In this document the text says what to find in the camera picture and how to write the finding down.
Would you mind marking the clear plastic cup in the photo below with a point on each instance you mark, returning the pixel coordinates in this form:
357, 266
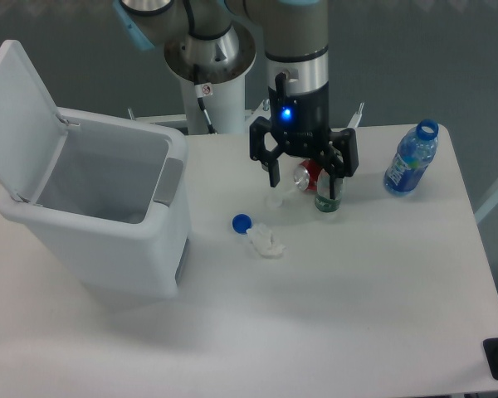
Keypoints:
282, 198

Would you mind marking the red soda can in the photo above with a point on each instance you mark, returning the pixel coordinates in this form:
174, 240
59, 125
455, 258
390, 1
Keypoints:
306, 175

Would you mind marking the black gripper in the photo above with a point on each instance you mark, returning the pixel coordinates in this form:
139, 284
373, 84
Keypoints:
300, 126

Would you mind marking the blue plastic bottle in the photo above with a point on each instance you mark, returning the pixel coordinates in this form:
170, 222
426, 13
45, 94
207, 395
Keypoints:
415, 152

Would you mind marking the blue bottle cap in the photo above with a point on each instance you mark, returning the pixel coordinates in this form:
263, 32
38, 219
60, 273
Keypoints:
241, 223

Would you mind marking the white trash bin lid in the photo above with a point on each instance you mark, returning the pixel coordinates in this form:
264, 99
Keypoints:
32, 129

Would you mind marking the white crumpled paper ball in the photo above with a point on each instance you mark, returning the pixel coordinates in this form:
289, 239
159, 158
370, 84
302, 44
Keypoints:
264, 241

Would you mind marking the white trash bin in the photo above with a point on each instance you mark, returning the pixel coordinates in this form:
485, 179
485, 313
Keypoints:
114, 210

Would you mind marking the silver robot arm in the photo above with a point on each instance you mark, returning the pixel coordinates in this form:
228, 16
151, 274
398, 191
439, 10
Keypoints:
204, 42

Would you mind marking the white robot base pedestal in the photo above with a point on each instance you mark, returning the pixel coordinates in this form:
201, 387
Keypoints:
224, 103

